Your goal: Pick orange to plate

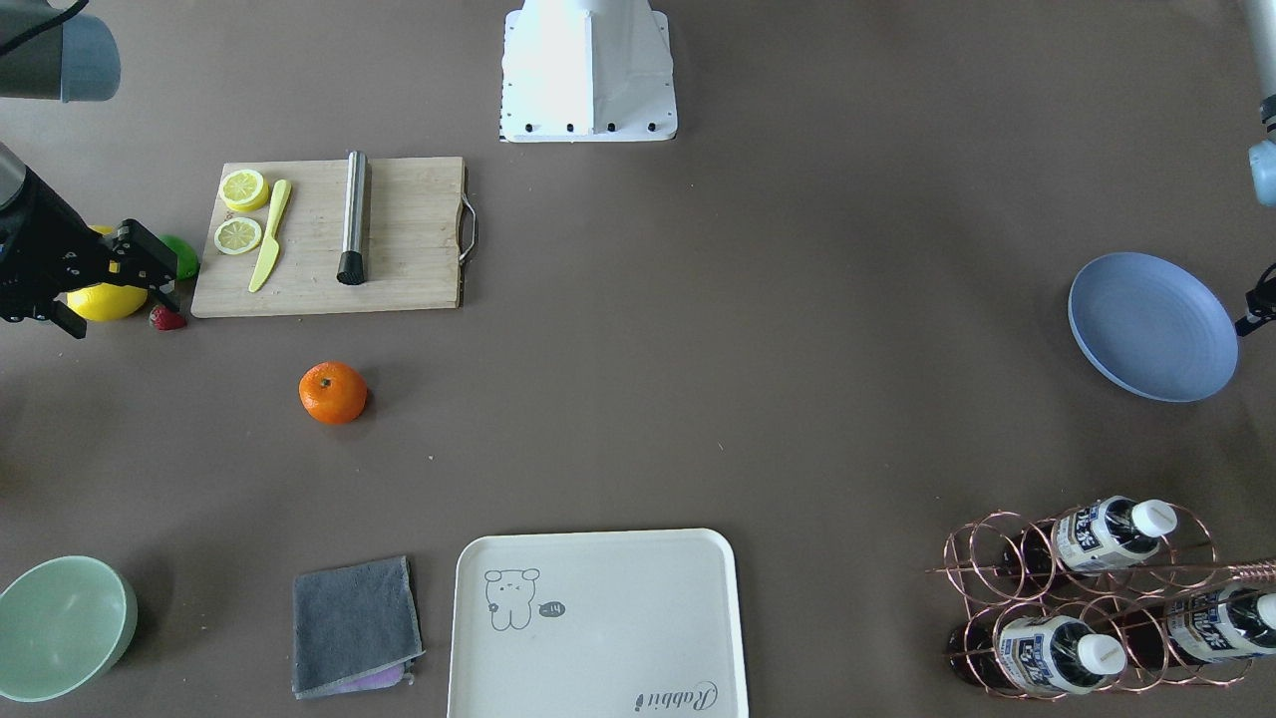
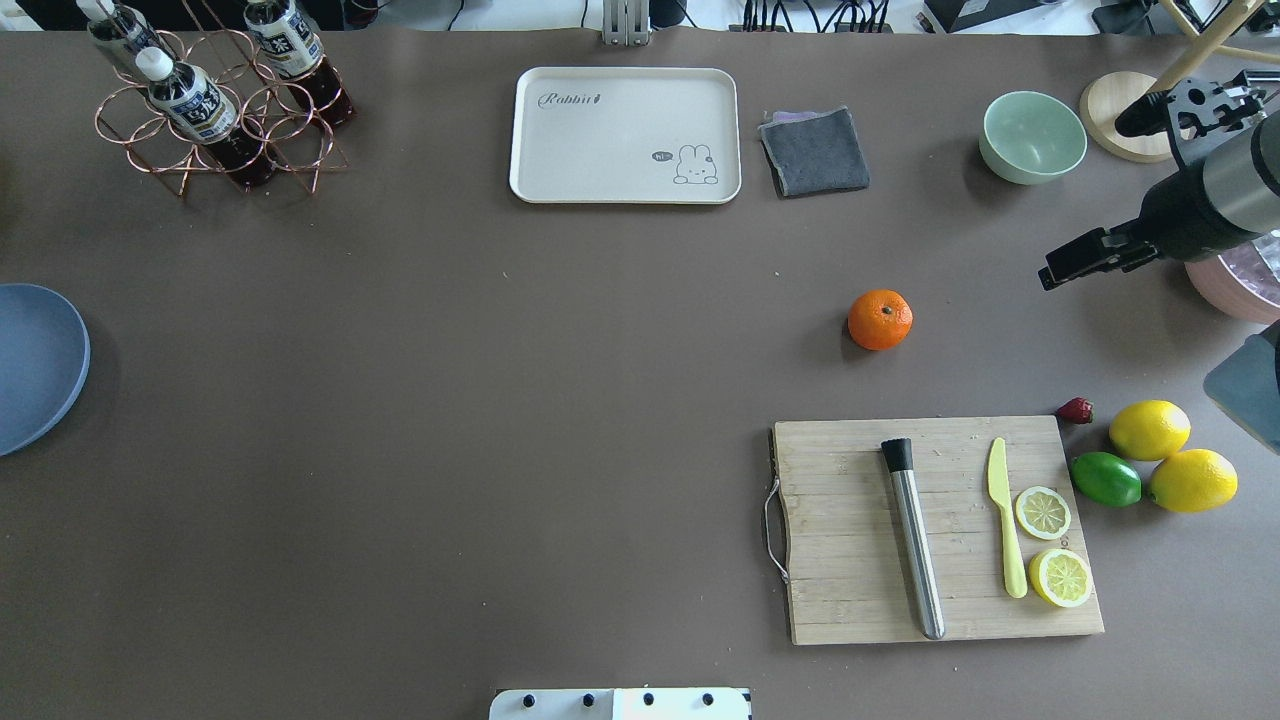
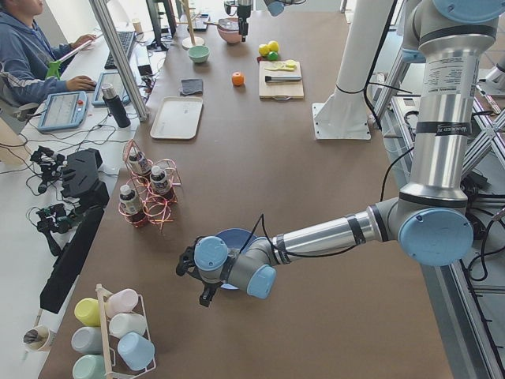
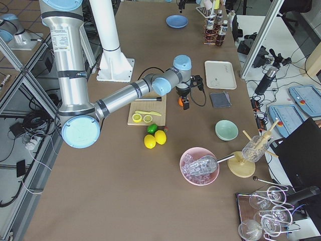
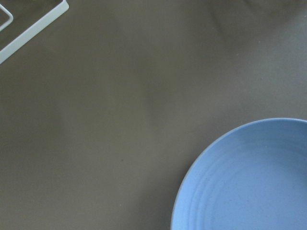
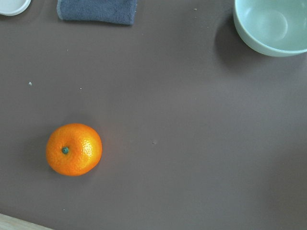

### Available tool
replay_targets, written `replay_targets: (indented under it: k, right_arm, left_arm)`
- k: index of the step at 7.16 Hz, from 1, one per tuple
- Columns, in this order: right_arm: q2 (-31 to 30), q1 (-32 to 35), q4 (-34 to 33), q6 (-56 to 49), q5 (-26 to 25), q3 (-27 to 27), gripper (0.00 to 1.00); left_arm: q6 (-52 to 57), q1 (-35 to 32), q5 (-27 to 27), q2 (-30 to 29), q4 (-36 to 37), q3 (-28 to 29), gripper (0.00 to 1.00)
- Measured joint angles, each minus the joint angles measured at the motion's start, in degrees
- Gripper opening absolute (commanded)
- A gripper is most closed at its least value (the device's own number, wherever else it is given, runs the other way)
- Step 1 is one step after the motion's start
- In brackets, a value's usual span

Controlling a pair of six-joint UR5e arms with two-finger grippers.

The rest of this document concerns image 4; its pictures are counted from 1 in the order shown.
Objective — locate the bamboo cutting board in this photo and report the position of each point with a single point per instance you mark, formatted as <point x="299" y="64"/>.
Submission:
<point x="158" y="106"/>

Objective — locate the cream rabbit tray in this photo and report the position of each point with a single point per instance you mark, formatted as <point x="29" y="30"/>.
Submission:
<point x="220" y="75"/>

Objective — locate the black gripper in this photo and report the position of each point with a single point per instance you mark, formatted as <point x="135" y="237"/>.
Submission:
<point x="180" y="6"/>
<point x="182" y="92"/>

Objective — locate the upper whole lemon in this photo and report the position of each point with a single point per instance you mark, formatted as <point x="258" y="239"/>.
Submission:
<point x="160" y="137"/>

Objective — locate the lower blue teach pendant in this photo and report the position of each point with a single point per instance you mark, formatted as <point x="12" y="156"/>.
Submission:
<point x="289" y="118"/>

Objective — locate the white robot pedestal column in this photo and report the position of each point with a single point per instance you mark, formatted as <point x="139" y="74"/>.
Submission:
<point x="114" y="66"/>

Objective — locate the blue round plate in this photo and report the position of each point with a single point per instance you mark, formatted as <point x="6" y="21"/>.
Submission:
<point x="177" y="21"/>

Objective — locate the steel muddler black tip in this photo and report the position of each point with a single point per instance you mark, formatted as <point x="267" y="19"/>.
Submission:
<point x="150" y="99"/>

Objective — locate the grey folded cloth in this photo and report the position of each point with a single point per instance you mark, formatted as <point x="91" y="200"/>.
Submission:
<point x="220" y="100"/>

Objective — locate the black thermos bottle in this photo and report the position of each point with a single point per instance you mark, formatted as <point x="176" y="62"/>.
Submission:
<point x="266" y="81"/>

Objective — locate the back left tea bottle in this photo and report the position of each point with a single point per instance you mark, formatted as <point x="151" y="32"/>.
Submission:
<point x="219" y="17"/>

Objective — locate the green lime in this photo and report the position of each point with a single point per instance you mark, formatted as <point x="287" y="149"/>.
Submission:
<point x="151" y="129"/>

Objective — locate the mint green bowl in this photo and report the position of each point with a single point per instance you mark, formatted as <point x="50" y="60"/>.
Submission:
<point x="226" y="130"/>

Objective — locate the tea bottle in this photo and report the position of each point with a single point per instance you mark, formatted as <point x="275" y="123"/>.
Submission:
<point x="219" y="17"/>
<point x="222" y="33"/>
<point x="209" y="29"/>

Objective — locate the blue teach pendant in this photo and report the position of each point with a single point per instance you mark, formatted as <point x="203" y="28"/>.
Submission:
<point x="307" y="98"/>
<point x="289" y="118"/>

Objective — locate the whole lemon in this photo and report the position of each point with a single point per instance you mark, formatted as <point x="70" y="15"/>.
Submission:
<point x="160" y="137"/>
<point x="149" y="141"/>

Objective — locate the wooden cup stand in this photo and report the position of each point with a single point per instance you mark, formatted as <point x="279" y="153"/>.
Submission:
<point x="239" y="165"/>

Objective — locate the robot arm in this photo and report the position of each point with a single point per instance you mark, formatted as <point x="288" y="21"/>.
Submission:
<point x="79" y="117"/>

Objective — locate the glass on wooden stand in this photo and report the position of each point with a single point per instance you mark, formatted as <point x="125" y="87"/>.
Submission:
<point x="255" y="149"/>

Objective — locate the orange mandarin fruit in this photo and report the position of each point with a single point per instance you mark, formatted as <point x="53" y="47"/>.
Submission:
<point x="180" y="102"/>

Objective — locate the lower lemon half slice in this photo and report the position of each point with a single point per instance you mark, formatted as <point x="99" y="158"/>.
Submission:
<point x="136" y="117"/>

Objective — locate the yellow plastic knife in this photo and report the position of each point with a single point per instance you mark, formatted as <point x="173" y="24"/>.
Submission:
<point x="148" y="112"/>

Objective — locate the front tea bottle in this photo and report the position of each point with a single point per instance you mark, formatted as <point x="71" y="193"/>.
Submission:
<point x="222" y="33"/>

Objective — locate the lower whole lemon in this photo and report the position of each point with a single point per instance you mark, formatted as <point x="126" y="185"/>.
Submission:
<point x="149" y="141"/>

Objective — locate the back right tea bottle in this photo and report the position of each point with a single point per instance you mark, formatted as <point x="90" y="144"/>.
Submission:
<point x="209" y="29"/>

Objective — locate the upper lemon half slice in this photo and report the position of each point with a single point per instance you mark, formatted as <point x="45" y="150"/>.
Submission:
<point x="147" y="118"/>

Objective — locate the white wire cup rack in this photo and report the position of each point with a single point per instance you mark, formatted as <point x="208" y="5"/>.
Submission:
<point x="207" y="7"/>

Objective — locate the metal ice scoop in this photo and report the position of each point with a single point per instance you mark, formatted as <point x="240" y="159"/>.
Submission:
<point x="205" y="165"/>

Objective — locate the wine glass rack tray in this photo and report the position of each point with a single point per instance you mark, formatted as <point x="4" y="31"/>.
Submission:
<point x="265" y="213"/>

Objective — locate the copper wire bottle rack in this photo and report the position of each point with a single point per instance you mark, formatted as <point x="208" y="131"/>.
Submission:
<point x="216" y="29"/>

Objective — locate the upper blue teach pendant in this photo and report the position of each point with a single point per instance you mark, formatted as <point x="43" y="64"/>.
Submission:
<point x="307" y="98"/>

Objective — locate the pink ice bowl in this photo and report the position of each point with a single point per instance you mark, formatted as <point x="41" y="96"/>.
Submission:
<point x="190" y="156"/>

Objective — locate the lemon half slice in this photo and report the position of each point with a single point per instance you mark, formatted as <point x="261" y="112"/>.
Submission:
<point x="147" y="118"/>
<point x="136" y="117"/>

